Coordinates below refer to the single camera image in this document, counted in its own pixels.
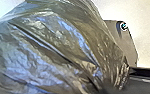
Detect round base sensor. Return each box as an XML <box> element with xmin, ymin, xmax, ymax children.
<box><xmin>118</xmin><ymin>21</ymin><xmax>130</xmax><ymax>33</ymax></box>

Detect grey plastic trash bag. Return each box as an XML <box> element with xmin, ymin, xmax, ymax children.
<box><xmin>0</xmin><ymin>0</ymin><xmax>131</xmax><ymax>94</ymax></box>

